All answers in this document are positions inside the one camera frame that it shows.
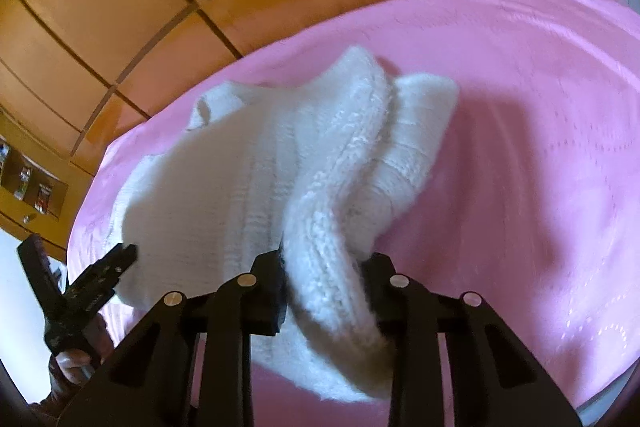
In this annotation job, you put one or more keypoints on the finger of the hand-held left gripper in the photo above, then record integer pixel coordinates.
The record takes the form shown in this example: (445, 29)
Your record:
(37, 267)
(107, 272)

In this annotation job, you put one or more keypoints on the person's left hand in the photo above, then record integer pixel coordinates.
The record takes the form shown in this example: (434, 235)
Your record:
(72, 364)

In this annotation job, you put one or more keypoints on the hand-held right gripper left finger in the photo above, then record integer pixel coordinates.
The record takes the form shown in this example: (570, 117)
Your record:
(270, 292)

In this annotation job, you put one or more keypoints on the person's left forearm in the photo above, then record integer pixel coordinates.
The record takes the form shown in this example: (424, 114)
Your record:
(55, 402)

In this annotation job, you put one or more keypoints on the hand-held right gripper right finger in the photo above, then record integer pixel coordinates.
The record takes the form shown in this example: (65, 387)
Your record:
(385, 292)

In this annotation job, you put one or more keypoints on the white knitted sweater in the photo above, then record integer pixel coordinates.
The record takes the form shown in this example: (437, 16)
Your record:
(250, 167)

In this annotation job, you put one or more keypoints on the pink bed sheet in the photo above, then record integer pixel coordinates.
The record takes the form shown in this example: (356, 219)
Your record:
(525, 132)

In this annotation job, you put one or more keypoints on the white mattress edge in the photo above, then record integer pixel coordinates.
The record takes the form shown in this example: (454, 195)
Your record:
(612, 389)

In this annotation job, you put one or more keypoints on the wooden shelf niche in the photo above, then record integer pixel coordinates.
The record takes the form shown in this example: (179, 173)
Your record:
(30, 177)

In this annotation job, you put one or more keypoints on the small colourful box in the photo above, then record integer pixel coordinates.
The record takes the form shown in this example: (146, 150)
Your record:
(44, 199)
(22, 184)

